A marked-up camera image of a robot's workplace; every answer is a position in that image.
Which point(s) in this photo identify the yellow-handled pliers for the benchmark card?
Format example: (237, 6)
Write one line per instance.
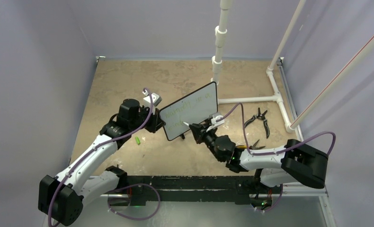
(253, 146)

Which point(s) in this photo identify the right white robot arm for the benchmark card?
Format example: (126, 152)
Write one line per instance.
(293, 162)

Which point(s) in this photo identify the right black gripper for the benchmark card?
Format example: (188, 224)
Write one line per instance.
(199, 130)

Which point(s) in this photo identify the small black-framed whiteboard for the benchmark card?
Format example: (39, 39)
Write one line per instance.
(195, 107)

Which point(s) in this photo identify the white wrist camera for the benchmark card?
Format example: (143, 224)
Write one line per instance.
(216, 121)
(151, 99)

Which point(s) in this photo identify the white PVC pipe frame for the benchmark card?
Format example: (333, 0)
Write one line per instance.
(220, 35)

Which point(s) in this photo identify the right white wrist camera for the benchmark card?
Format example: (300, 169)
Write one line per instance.
(216, 121)

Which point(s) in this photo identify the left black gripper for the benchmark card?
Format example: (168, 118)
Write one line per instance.
(156, 121)

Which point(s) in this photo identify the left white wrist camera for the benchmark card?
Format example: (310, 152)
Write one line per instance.
(151, 99)

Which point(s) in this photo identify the green marker cap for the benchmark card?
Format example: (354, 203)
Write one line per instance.
(138, 142)

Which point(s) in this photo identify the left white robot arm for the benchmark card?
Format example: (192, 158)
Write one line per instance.
(62, 197)

